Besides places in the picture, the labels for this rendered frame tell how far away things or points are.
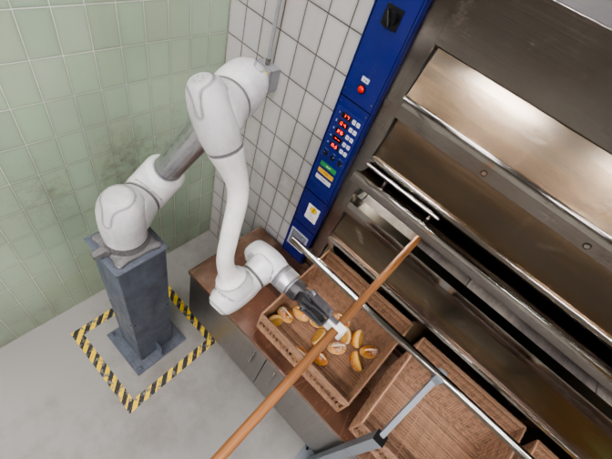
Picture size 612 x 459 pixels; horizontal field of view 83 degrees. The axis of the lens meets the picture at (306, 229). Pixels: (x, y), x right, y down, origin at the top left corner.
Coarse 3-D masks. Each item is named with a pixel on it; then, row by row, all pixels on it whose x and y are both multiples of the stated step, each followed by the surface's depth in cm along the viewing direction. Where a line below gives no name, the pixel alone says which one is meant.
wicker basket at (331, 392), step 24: (312, 288) 193; (336, 288) 184; (264, 312) 160; (336, 312) 187; (360, 312) 180; (384, 312) 172; (288, 336) 172; (384, 336) 176; (288, 360) 165; (336, 360) 171; (384, 360) 156; (312, 384) 160; (336, 384) 163; (360, 384) 155; (336, 408) 156
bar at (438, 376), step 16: (368, 304) 126; (384, 320) 124; (400, 336) 121; (416, 352) 119; (432, 368) 117; (432, 384) 118; (448, 384) 116; (416, 400) 119; (464, 400) 114; (400, 416) 120; (480, 416) 112; (384, 432) 120; (496, 432) 110; (304, 448) 195; (336, 448) 152; (352, 448) 135; (368, 448) 126; (512, 448) 109
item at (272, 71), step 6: (258, 60) 146; (264, 60) 148; (264, 66) 144; (270, 66) 146; (276, 66) 147; (270, 72) 143; (276, 72) 146; (270, 78) 146; (276, 78) 149; (270, 84) 148; (276, 84) 151; (270, 90) 151
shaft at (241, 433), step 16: (416, 240) 148; (400, 256) 140; (384, 272) 133; (368, 288) 127; (352, 304) 121; (320, 352) 107; (304, 368) 102; (288, 384) 98; (272, 400) 94; (256, 416) 91; (240, 432) 88; (224, 448) 85
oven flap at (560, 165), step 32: (448, 64) 106; (416, 96) 113; (448, 96) 108; (480, 96) 103; (512, 96) 99; (448, 128) 108; (480, 128) 105; (512, 128) 101; (544, 128) 97; (512, 160) 103; (544, 160) 99; (576, 160) 95; (608, 160) 92; (544, 192) 99; (576, 192) 97; (608, 192) 93; (608, 224) 95
